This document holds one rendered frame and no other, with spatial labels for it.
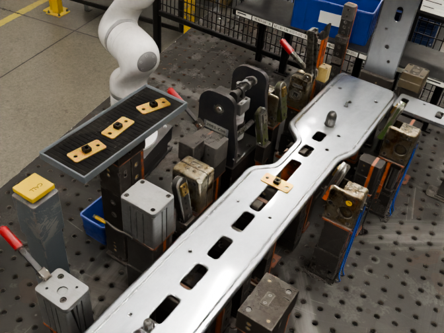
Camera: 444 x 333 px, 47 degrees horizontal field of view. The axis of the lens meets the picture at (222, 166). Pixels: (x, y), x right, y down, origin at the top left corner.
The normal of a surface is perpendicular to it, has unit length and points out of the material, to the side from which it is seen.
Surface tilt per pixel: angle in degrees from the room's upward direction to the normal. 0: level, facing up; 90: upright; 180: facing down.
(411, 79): 89
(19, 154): 0
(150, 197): 0
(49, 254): 90
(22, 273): 0
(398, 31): 90
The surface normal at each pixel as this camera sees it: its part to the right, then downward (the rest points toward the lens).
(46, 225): 0.83, 0.41
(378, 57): -0.55, 0.51
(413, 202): 0.07, -0.75
